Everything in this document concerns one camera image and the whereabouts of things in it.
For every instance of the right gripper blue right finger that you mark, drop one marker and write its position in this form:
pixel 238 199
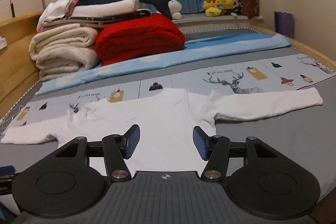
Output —
pixel 215 150

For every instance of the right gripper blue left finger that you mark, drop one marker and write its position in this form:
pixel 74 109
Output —
pixel 118 148

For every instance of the white long-sleeve baby shirt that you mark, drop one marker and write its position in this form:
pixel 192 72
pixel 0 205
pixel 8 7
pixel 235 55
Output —
pixel 166 123

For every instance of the deer print bed sheet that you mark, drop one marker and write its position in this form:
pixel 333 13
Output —
pixel 227 75

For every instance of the cream folded blanket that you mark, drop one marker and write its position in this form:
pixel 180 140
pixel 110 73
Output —
pixel 64 50

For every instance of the red folded blanket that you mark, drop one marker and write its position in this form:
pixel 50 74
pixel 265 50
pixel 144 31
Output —
pixel 138 38

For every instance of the dark patterned folded blanket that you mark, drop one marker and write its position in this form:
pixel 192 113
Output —
pixel 98 22

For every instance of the white folded quilt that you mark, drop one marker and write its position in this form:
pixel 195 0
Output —
pixel 110 9

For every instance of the purple paper bag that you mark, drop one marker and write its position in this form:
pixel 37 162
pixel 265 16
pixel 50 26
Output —
pixel 284 23

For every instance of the yellow plush toy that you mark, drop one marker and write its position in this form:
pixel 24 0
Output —
pixel 214 8

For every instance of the white plush toy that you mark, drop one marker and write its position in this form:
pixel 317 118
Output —
pixel 175 8

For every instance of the pink white folded cloth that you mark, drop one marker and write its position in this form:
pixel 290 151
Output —
pixel 56 10

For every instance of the wooden bed frame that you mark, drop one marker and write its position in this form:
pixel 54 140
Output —
pixel 18 72

